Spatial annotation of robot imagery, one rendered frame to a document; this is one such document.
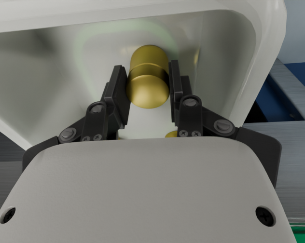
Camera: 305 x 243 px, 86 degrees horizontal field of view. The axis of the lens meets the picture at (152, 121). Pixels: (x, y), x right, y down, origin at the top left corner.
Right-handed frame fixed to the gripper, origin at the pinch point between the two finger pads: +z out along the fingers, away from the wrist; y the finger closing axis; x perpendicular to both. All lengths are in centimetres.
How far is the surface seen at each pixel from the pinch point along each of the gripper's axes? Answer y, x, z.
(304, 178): 15.9, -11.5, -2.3
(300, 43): 27.9, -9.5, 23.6
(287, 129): 17.4, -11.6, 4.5
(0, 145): -67, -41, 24
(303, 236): 14.1, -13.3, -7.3
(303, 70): 29.1, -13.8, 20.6
